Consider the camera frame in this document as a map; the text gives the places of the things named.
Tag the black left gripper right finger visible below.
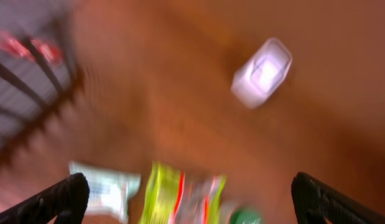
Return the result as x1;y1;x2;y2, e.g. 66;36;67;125
291;172;385;224

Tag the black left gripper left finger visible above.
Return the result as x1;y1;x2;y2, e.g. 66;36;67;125
0;173;90;224

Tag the teal tissue pack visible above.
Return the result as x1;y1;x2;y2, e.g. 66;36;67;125
69;161;141;223

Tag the green lid jar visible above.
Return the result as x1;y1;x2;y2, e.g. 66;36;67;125
228;207;262;224

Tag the green candy bag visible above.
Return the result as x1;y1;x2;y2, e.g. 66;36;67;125
139;162;226;224

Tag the red coffee stick sachet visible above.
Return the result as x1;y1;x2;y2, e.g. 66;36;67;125
0;32;63;65

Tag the white barcode scanner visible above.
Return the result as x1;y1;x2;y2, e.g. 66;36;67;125
231;37;293;108

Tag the grey plastic basket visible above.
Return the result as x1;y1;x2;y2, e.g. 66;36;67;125
0;0;82;163

